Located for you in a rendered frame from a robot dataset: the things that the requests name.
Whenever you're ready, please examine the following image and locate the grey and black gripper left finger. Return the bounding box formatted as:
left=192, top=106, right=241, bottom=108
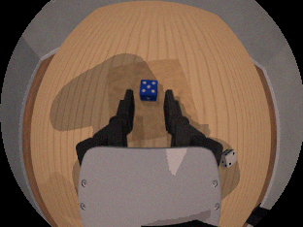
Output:
left=76, top=89, right=135, bottom=166

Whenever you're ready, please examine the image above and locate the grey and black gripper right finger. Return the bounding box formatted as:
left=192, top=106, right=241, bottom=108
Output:
left=163, top=89, right=223, bottom=166

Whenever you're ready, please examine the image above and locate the blue die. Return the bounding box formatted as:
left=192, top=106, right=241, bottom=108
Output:
left=139, top=80, right=158, bottom=101

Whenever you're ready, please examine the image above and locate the brown mat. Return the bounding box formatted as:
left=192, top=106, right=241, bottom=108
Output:
left=108, top=59, right=200, bottom=142

